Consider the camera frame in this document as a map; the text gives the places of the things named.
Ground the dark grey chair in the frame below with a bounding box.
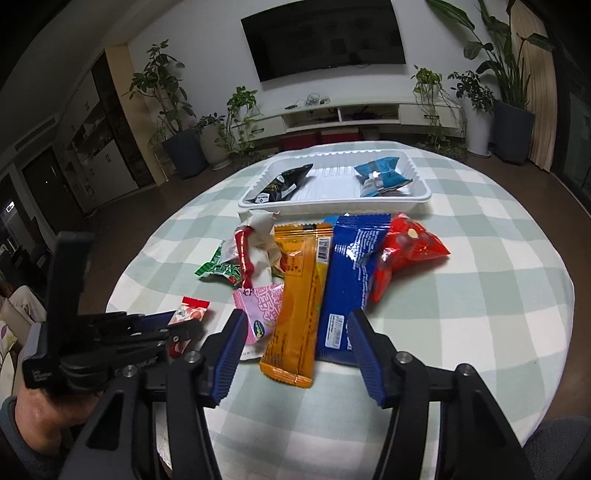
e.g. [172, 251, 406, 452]
[522, 415, 591, 480]

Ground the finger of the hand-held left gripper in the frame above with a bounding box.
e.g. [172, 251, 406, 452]
[102, 318, 205, 368]
[95, 312, 178, 337]

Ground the green snack packet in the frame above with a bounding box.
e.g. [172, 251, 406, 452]
[194, 240, 243, 284]

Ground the long dark blue snack packet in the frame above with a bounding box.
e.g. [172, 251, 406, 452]
[315, 213, 392, 367]

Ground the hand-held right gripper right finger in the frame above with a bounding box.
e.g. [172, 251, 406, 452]
[346, 308, 527, 480]

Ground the small red candy packet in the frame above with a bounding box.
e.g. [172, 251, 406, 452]
[167, 296, 211, 358]

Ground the floral cushion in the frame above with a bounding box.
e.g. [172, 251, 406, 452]
[0, 284, 47, 398]

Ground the pink snack packet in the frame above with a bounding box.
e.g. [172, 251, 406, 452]
[232, 284, 286, 360]

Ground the large-leaf plant in dark pot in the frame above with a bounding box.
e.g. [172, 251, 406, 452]
[425, 0, 555, 164]

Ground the trailing green plant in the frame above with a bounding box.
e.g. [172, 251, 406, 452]
[411, 65, 467, 153]
[215, 85, 262, 158]

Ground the bushy plant in white pot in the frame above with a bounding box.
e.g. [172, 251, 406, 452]
[448, 69, 497, 158]

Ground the small plant in white pot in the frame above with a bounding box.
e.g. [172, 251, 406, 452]
[191, 113, 232, 169]

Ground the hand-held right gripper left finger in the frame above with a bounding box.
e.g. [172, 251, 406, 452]
[60, 308, 250, 480]

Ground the white plastic tray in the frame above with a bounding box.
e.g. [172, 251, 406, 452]
[238, 148, 432, 217]

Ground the black wall television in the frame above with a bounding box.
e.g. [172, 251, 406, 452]
[241, 0, 407, 83]

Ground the black snack packet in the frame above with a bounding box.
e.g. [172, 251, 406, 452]
[245, 164, 315, 204]

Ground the tall plant in dark pot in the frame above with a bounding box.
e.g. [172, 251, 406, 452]
[122, 41, 208, 180]

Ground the white and red snack packet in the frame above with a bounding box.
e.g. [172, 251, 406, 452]
[235, 209, 282, 289]

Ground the light blue snack packet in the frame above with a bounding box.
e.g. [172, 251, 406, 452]
[355, 156, 413, 198]

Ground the person's left hand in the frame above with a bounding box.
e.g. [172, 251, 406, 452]
[14, 389, 100, 440]

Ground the white television cabinet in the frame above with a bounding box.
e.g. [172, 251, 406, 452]
[231, 99, 462, 144]

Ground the green checked tablecloth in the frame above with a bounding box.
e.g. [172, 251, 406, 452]
[105, 138, 575, 480]

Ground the person's left forearm grey sleeve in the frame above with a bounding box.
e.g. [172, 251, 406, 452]
[0, 396, 77, 480]

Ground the long orange snack packet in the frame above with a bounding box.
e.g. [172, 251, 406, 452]
[259, 223, 334, 387]

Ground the puffy red snack packet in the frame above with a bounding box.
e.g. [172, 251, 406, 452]
[369, 212, 451, 303]

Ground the beige curtain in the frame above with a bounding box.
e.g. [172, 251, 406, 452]
[508, 0, 560, 172]

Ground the white display cabinet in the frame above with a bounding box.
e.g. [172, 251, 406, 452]
[51, 46, 154, 217]

